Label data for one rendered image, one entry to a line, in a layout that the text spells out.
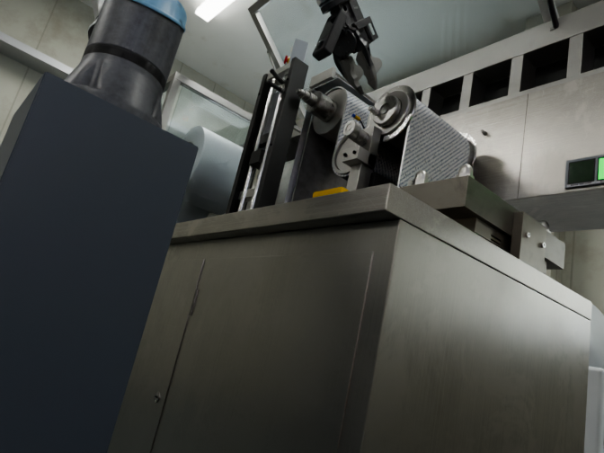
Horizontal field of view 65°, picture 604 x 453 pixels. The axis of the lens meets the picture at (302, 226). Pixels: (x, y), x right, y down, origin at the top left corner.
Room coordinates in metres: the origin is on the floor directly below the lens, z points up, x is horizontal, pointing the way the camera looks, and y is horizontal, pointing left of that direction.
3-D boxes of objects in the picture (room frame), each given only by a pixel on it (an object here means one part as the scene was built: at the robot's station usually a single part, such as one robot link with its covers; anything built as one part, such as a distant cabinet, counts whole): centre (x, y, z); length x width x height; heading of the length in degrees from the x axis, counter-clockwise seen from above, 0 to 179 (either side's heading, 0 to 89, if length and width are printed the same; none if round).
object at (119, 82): (0.62, 0.30, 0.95); 0.15 x 0.15 x 0.10
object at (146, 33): (0.63, 0.30, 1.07); 0.13 x 0.12 x 0.14; 22
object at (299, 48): (1.47, 0.16, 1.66); 0.07 x 0.07 x 0.10; 11
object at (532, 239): (0.90, -0.45, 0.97); 0.10 x 0.03 x 0.11; 126
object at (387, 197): (1.79, 0.38, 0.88); 2.52 x 0.66 x 0.04; 36
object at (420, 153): (1.03, -0.28, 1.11); 0.23 x 0.01 x 0.18; 126
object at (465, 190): (0.96, -0.38, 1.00); 0.40 x 0.16 x 0.06; 126
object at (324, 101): (1.20, 0.02, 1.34); 0.06 x 0.06 x 0.06; 36
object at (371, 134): (1.01, -0.09, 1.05); 0.06 x 0.05 x 0.31; 126
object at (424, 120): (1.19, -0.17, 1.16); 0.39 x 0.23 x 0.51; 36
